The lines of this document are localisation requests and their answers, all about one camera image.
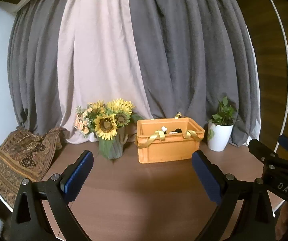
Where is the grey ribbed vase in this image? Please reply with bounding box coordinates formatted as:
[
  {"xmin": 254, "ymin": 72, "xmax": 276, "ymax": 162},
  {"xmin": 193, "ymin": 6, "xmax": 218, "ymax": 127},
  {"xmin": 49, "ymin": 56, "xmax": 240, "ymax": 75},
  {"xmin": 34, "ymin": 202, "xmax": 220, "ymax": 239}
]
[{"xmin": 98, "ymin": 128, "xmax": 125, "ymax": 159}]

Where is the grey curtain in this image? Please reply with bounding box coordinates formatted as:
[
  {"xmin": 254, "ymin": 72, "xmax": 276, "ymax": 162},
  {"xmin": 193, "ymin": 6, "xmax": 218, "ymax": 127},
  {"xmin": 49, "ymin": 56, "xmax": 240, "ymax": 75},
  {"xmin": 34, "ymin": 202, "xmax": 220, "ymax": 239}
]
[{"xmin": 7, "ymin": 0, "xmax": 261, "ymax": 146}]

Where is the orange plastic crate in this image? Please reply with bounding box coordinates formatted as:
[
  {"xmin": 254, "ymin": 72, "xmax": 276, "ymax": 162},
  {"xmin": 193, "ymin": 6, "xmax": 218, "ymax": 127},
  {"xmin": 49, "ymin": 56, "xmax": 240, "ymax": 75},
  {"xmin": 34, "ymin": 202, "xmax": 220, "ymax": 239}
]
[{"xmin": 135, "ymin": 113, "xmax": 205, "ymax": 164}]

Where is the green potted plant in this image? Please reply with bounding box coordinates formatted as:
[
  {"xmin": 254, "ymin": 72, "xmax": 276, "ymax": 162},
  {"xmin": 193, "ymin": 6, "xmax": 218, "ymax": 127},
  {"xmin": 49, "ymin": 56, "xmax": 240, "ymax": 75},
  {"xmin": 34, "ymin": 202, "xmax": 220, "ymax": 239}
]
[{"xmin": 207, "ymin": 96, "xmax": 238, "ymax": 141}]

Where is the patterned brown cloth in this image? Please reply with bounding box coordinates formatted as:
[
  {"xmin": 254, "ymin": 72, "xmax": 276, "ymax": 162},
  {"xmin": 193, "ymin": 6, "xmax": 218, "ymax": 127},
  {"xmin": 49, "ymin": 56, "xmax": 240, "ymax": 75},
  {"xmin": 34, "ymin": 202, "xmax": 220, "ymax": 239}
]
[{"xmin": 0, "ymin": 128, "xmax": 65, "ymax": 208}]

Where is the Mickey Mouse plush toy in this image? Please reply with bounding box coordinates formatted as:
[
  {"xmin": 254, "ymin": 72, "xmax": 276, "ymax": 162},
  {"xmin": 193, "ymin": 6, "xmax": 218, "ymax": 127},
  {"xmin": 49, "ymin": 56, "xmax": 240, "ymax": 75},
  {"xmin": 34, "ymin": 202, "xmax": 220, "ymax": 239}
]
[{"xmin": 161, "ymin": 126, "xmax": 182, "ymax": 134}]

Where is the white plant pot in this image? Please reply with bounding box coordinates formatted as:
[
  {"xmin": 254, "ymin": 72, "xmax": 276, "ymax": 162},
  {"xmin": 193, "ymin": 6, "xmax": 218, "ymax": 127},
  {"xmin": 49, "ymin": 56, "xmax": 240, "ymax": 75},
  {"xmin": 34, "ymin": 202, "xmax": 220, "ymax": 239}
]
[{"xmin": 207, "ymin": 121, "xmax": 233, "ymax": 152}]

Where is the sunflower bouquet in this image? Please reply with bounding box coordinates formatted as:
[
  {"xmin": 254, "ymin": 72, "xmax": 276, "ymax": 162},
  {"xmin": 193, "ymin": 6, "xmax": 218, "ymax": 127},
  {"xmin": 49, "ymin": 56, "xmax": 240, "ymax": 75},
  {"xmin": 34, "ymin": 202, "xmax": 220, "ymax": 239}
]
[{"xmin": 74, "ymin": 98, "xmax": 143, "ymax": 145}]

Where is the beige curtain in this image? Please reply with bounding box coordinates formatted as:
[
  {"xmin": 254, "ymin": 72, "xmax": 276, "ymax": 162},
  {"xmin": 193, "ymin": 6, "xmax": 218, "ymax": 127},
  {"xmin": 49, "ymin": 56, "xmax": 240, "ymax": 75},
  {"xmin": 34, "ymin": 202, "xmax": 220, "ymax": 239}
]
[{"xmin": 58, "ymin": 0, "xmax": 152, "ymax": 144}]

